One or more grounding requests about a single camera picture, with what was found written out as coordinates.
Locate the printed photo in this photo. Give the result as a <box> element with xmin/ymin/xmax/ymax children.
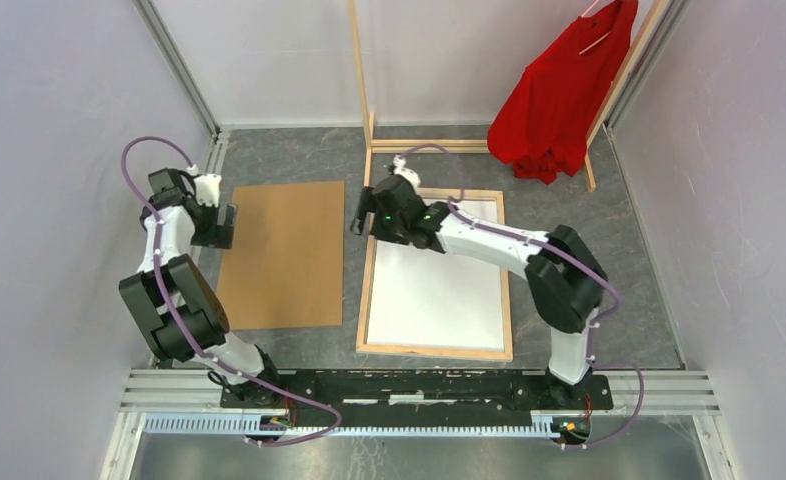
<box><xmin>366</xmin><ymin>197</ymin><xmax>506</xmax><ymax>352</ymax></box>

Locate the brown backing board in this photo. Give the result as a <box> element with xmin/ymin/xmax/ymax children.
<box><xmin>216</xmin><ymin>181</ymin><xmax>345</xmax><ymax>330</ymax></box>

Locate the white wooden picture frame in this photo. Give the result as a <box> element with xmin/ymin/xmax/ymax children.
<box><xmin>355</xmin><ymin>186</ymin><xmax>515</xmax><ymax>363</ymax></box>

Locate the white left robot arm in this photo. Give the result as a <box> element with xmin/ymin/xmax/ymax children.
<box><xmin>118</xmin><ymin>167</ymin><xmax>283</xmax><ymax>408</ymax></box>

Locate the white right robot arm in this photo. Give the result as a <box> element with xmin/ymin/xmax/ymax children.
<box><xmin>350</xmin><ymin>174</ymin><xmax>620</xmax><ymax>408</ymax></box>

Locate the red t-shirt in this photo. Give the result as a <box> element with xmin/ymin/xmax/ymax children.
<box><xmin>486</xmin><ymin>0</ymin><xmax>639</xmax><ymax>184</ymax></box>

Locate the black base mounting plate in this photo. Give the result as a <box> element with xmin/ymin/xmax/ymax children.
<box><xmin>220</xmin><ymin>369</ymin><xmax>614</xmax><ymax>428</ymax></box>

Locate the wooden clothes rack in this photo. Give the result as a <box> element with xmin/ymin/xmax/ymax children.
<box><xmin>345</xmin><ymin>1</ymin><xmax>677</xmax><ymax>183</ymax></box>

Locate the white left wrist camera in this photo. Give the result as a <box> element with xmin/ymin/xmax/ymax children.
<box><xmin>186</xmin><ymin>165</ymin><xmax>222</xmax><ymax>207</ymax></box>

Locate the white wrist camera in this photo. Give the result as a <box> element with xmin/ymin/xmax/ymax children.
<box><xmin>186</xmin><ymin>165</ymin><xmax>222</xmax><ymax>207</ymax></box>
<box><xmin>390</xmin><ymin>155</ymin><xmax>421</xmax><ymax>190</ymax></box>

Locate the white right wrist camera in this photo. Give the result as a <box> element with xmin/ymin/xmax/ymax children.
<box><xmin>390</xmin><ymin>155</ymin><xmax>421</xmax><ymax>190</ymax></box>

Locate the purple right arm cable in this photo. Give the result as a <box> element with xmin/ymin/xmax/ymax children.
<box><xmin>399</xmin><ymin>144</ymin><xmax>646</xmax><ymax>450</ymax></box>

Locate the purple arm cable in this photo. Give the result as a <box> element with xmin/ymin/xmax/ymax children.
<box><xmin>399</xmin><ymin>144</ymin><xmax>646</xmax><ymax>450</ymax></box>
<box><xmin>120</xmin><ymin>136</ymin><xmax>344</xmax><ymax>449</ymax></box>

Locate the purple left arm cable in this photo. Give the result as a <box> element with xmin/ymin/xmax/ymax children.
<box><xmin>120</xmin><ymin>136</ymin><xmax>344</xmax><ymax>449</ymax></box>

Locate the aluminium rail with cable comb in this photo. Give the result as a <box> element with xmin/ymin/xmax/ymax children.
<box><xmin>120</xmin><ymin>370</ymin><xmax>720</xmax><ymax>439</ymax></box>

